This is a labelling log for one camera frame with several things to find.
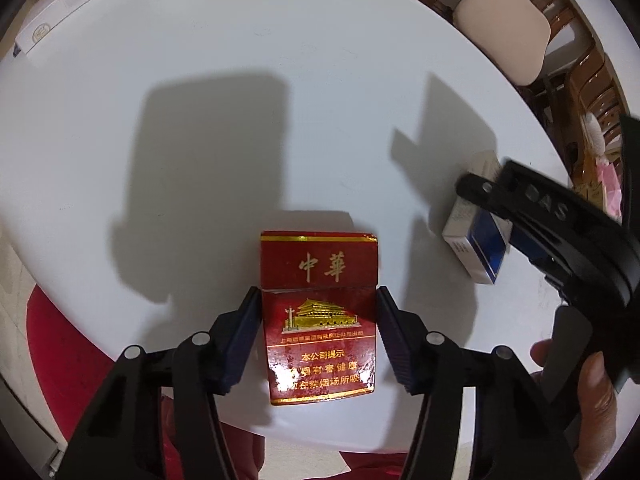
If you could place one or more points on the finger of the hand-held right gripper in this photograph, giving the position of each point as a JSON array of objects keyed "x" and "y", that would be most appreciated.
[
  {"x": 475, "y": 187},
  {"x": 535, "y": 255}
]

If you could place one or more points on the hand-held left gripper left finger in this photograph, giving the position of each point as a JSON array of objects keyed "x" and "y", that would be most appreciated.
[{"x": 240, "y": 340}]

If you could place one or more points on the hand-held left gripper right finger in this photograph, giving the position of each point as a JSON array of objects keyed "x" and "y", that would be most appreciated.
[{"x": 400, "y": 345}]

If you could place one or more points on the white and dark blue cigarette pack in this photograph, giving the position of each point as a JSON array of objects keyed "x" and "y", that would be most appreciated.
[{"x": 482, "y": 245}]

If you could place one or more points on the red cigarette pack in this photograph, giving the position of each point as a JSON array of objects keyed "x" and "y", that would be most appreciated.
[{"x": 320, "y": 320}]

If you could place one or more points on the person's right hand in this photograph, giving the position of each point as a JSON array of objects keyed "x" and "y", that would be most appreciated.
[{"x": 595, "y": 410}]

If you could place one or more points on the pink clothing pile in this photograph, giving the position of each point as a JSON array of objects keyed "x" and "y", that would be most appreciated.
[{"x": 610, "y": 185}]

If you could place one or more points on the brown wooden armchair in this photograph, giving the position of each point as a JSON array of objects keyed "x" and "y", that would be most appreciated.
[{"x": 600, "y": 90}]

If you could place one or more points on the beige cushion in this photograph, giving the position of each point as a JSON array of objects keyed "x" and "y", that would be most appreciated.
[{"x": 505, "y": 25}]

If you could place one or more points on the long white box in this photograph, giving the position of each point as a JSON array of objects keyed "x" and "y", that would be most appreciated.
[{"x": 65, "y": 5}]

